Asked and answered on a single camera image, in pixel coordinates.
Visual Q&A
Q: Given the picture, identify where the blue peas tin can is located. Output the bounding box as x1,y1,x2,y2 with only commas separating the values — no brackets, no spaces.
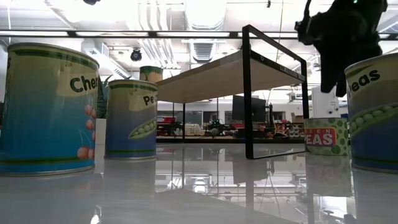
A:
344,52,398,174
104,79,159,161

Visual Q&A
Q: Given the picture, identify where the long background workbench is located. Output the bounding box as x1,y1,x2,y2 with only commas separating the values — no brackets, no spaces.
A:
155,135,305,144

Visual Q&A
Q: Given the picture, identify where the brown cardboard box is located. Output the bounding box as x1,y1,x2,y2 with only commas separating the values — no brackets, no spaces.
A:
290,112,305,124

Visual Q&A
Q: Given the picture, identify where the black overhead rail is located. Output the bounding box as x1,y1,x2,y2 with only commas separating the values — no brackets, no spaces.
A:
0,29,398,40

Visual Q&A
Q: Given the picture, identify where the white round pillar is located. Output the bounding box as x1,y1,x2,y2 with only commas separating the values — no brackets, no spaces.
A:
312,86,340,119

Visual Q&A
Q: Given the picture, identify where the white plant pot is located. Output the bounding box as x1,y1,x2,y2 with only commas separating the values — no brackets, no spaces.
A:
95,118,107,146

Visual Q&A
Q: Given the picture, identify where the black computer monitor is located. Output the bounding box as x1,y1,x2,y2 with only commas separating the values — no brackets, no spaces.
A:
231,95,267,123

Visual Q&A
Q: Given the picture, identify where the green snake plant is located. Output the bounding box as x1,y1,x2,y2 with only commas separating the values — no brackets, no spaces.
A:
96,74,113,119

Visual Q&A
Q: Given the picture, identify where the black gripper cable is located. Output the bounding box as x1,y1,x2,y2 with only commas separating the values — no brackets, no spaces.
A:
303,0,313,24

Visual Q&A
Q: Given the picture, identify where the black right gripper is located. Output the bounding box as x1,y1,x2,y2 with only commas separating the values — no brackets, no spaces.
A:
294,0,389,98

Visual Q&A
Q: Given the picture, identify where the tin can with teal band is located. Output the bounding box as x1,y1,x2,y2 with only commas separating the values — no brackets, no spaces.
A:
139,65,164,83

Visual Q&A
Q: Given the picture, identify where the blue cherries tin can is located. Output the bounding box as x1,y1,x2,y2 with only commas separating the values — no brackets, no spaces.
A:
0,42,100,177

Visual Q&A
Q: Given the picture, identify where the black frame wooden shelf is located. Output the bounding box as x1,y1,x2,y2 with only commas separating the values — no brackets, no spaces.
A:
155,24,311,160

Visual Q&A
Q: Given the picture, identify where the black ceiling spotlight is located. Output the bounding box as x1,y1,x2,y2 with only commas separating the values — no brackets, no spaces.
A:
129,48,143,62

